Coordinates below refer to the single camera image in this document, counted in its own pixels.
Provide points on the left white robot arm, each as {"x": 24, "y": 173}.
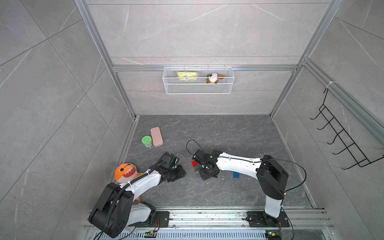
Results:
{"x": 119, "y": 204}

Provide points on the orange shark plush toy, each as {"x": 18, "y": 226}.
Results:
{"x": 126, "y": 172}

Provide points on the blue lego brick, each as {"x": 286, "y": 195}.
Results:
{"x": 236, "y": 174}

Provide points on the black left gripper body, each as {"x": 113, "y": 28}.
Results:
{"x": 175, "y": 173}

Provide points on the aluminium corner frame post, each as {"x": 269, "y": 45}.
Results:
{"x": 90, "y": 24}

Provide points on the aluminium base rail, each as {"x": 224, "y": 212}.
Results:
{"x": 232, "y": 223}

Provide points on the white wire wall basket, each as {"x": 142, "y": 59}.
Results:
{"x": 175, "y": 87}

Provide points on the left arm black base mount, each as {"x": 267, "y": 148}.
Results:
{"x": 159, "y": 219}

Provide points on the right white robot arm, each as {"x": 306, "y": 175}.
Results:
{"x": 271, "y": 175}

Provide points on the pink rectangular case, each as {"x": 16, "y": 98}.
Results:
{"x": 157, "y": 138}

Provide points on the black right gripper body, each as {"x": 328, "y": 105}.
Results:
{"x": 205, "y": 173}

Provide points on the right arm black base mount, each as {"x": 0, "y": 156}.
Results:
{"x": 259, "y": 219}

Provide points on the yellow packet in basket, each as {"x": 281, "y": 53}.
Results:
{"x": 188, "y": 76}

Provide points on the brown white plush toy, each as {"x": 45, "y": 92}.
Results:
{"x": 214, "y": 78}

